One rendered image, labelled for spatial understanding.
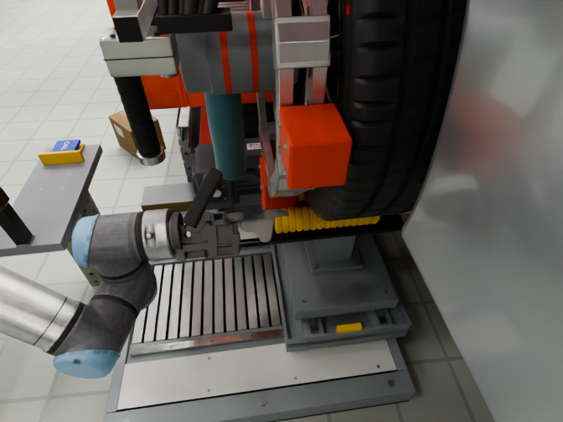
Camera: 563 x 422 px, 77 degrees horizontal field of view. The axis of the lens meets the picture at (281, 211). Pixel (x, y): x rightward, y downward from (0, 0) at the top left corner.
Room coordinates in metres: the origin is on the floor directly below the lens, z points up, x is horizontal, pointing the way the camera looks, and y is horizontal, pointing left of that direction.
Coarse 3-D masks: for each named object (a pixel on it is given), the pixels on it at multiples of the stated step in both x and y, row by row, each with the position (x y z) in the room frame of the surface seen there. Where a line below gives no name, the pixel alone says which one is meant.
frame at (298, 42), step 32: (256, 0) 0.92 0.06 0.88; (288, 0) 0.46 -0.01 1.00; (320, 0) 0.46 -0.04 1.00; (288, 32) 0.43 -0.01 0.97; (320, 32) 0.44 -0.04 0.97; (288, 64) 0.42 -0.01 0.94; (320, 64) 0.43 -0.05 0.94; (256, 96) 0.88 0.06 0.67; (288, 96) 0.42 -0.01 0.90; (320, 96) 0.43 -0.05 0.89; (288, 192) 0.57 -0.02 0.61
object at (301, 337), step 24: (384, 264) 0.71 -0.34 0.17; (288, 288) 0.63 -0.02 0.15; (288, 312) 0.54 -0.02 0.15; (360, 312) 0.54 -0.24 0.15; (384, 312) 0.53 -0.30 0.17; (288, 336) 0.47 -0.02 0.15; (312, 336) 0.46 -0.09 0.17; (336, 336) 0.47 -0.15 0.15; (360, 336) 0.48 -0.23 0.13; (384, 336) 0.49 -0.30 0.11
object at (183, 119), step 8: (184, 112) 1.29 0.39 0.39; (192, 112) 1.45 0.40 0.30; (184, 120) 1.23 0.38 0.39; (192, 120) 1.39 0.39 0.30; (176, 128) 1.19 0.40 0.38; (184, 128) 1.27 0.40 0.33; (192, 128) 1.34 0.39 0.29; (184, 136) 1.20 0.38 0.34; (192, 136) 1.29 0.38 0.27; (184, 144) 1.18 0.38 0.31; (184, 152) 1.18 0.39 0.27
